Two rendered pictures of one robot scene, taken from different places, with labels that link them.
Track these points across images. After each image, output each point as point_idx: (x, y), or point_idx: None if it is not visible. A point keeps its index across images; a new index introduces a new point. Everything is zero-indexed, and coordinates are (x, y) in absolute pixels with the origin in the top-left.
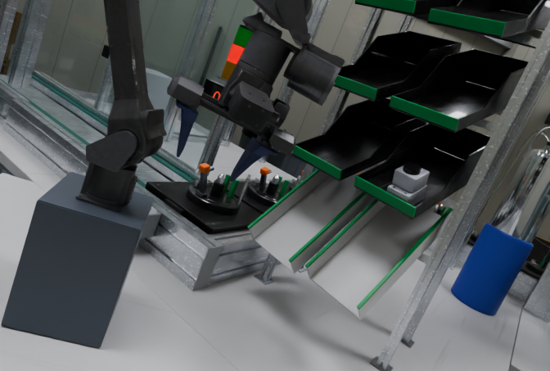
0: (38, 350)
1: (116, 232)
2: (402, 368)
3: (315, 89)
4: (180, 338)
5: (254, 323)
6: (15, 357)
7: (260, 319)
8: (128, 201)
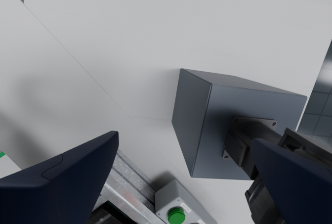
0: (213, 60)
1: (229, 84)
2: None
3: None
4: (126, 90)
5: (61, 123)
6: (223, 53)
7: (55, 128)
8: (229, 132)
